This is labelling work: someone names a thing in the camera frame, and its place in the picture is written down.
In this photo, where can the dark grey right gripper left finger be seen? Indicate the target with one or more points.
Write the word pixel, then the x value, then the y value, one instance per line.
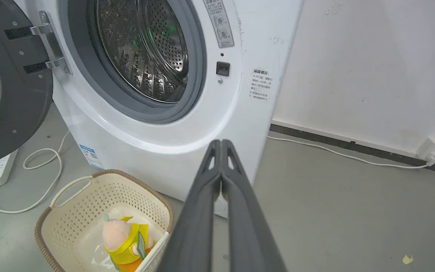
pixel 195 219

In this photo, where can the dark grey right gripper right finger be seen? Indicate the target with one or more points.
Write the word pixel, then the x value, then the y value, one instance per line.
pixel 249 226

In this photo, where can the white front-load washing machine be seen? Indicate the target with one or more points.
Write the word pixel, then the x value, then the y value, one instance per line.
pixel 157 113

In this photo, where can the dark grey washer door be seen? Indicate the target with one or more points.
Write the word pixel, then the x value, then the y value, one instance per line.
pixel 6 83

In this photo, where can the plush doll in yellow outfit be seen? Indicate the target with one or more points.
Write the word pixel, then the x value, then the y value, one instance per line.
pixel 125 241

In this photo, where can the cream perforated laundry basket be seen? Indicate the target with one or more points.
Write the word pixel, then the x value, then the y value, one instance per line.
pixel 74 219

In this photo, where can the yellow paper scrap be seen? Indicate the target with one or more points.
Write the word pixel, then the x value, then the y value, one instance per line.
pixel 407 259

